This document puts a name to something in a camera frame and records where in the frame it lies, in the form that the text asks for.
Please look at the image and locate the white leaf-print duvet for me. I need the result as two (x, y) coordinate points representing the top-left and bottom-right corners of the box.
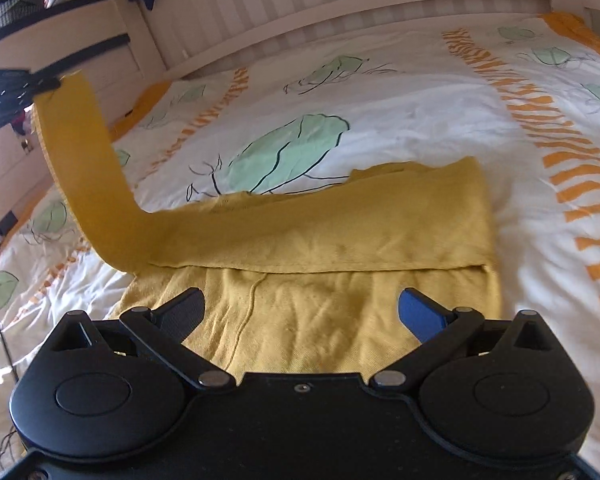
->
(0, 14), (600, 461)

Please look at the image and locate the mustard yellow knit sweater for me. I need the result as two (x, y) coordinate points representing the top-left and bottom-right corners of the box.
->
(32, 71), (504, 382)

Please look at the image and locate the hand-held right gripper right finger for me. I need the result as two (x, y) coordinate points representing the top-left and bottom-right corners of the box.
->
(369, 287), (556, 391)

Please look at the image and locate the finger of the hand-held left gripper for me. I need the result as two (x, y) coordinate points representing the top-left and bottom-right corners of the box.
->
(29, 67), (64, 95)

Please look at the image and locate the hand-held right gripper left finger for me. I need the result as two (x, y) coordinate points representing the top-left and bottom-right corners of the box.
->
(49, 287), (232, 392)

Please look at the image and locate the white wooden bed frame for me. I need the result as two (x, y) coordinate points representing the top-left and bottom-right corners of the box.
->
(107, 0), (600, 83)

